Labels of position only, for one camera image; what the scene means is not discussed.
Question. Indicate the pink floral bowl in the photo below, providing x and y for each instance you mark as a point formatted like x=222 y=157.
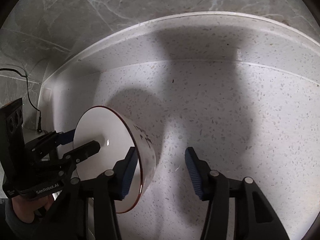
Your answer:
x=107 y=140

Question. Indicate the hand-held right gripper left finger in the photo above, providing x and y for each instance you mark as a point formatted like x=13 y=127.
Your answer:
x=130 y=173

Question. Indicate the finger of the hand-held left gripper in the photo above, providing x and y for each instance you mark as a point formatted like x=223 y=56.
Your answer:
x=66 y=137
x=87 y=148

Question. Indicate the person's left forearm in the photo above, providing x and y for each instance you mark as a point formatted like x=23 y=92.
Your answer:
x=17 y=227

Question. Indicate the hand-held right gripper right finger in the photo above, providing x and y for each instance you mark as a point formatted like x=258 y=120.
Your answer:
x=193 y=173

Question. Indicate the person's left hand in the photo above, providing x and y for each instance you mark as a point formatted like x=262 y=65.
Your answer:
x=27 y=207

